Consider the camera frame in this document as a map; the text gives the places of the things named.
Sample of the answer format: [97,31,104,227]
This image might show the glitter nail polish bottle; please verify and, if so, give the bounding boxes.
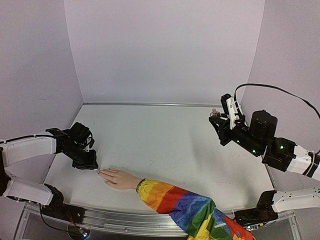
[209,108,222,118]

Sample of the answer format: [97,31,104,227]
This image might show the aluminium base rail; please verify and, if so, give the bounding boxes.
[18,203,296,237]

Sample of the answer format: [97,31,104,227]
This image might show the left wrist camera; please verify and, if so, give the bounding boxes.
[82,133,95,152]

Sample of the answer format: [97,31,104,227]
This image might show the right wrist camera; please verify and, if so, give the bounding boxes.
[220,93,246,130]

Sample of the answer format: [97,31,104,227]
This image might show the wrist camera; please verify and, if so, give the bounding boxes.
[220,93,246,130]
[82,133,95,152]

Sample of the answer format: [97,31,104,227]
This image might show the mannequin hand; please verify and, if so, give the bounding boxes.
[98,168,142,190]

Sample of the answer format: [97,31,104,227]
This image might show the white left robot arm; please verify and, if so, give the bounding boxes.
[0,122,99,224]

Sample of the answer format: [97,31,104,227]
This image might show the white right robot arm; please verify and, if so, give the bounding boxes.
[208,109,320,227]

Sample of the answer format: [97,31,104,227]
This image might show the black camera cable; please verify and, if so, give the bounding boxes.
[234,83,320,113]

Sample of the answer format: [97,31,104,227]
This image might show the rainbow coloured sleeve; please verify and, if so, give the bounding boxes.
[136,178,255,240]

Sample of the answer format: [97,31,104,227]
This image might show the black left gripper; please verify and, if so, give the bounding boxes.
[64,144,99,170]

